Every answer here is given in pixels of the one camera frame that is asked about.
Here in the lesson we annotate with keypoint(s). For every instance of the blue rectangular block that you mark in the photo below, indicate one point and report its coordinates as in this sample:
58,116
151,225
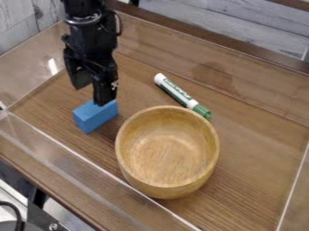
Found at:
91,116

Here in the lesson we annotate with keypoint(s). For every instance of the black metal table frame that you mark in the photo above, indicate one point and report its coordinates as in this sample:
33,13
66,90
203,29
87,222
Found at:
39,220

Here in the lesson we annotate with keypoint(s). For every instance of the green white marker pen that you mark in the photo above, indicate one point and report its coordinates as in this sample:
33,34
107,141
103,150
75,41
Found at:
181,96

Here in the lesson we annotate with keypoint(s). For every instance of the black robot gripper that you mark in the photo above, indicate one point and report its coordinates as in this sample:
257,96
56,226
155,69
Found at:
90,45

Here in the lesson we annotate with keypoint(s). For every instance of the brown wooden bowl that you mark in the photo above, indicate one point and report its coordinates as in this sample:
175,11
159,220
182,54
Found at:
167,150

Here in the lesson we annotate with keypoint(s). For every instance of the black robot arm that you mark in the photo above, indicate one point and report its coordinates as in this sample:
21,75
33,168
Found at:
82,8

